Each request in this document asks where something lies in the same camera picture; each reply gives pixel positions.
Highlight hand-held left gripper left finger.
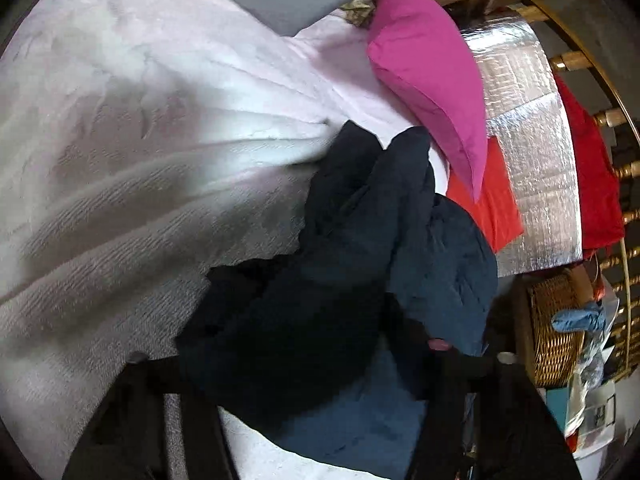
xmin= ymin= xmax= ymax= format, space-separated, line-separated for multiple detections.
xmin=62 ymin=352 xmax=237 ymax=480

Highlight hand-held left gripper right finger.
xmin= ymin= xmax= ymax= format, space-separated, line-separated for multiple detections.
xmin=404 ymin=337 xmax=584 ymax=480

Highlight dark blue jacket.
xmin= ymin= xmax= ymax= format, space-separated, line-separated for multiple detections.
xmin=268 ymin=127 xmax=500 ymax=480

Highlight black garment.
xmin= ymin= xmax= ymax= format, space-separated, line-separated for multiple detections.
xmin=173 ymin=120 xmax=436 ymax=434

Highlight teal box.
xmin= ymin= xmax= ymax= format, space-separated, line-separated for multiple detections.
xmin=545 ymin=386 xmax=572 ymax=437

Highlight wicker basket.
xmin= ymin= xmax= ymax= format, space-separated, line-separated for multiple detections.
xmin=528 ymin=269 xmax=591 ymax=389

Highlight white plastic container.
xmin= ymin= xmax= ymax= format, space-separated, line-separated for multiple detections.
xmin=565 ymin=379 xmax=632 ymax=480

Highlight light blue cloth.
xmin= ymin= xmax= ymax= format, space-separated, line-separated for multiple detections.
xmin=551 ymin=302 xmax=608 ymax=334

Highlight red-orange pillow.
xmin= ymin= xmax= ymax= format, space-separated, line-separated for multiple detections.
xmin=445 ymin=136 xmax=526 ymax=254

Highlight pale pink textured blanket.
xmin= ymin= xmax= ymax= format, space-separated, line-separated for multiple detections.
xmin=0 ymin=0 xmax=451 ymax=480

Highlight red cloth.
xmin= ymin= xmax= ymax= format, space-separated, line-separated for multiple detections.
xmin=553 ymin=73 xmax=627 ymax=260

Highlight silver foil insulation mat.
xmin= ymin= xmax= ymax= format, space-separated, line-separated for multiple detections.
xmin=458 ymin=16 xmax=585 ymax=278

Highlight magenta pillow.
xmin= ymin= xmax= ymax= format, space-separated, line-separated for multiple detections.
xmin=366 ymin=0 xmax=489 ymax=204

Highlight patterned cloth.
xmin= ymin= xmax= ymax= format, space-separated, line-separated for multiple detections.
xmin=340 ymin=0 xmax=377 ymax=28

